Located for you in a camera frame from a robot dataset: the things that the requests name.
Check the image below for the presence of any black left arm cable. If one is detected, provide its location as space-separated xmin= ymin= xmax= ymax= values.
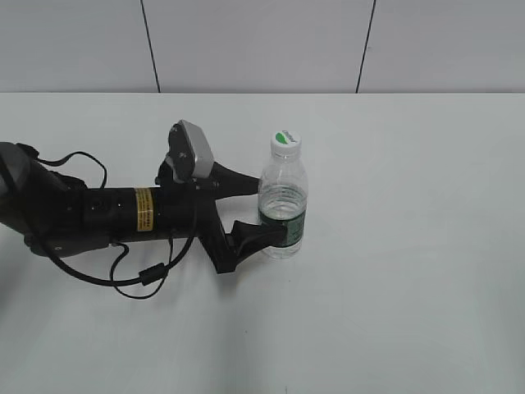
xmin=24 ymin=151 xmax=198 ymax=300

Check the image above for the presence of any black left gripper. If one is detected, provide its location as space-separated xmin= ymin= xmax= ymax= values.
xmin=155 ymin=162 xmax=286 ymax=274

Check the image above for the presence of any clear plastic water bottle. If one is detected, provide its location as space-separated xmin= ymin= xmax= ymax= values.
xmin=258 ymin=153 xmax=308 ymax=259

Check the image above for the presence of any white green bottle cap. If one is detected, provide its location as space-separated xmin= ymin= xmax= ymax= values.
xmin=271 ymin=130 xmax=302 ymax=158

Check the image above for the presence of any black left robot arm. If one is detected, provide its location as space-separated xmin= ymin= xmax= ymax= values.
xmin=1 ymin=142 xmax=286 ymax=273

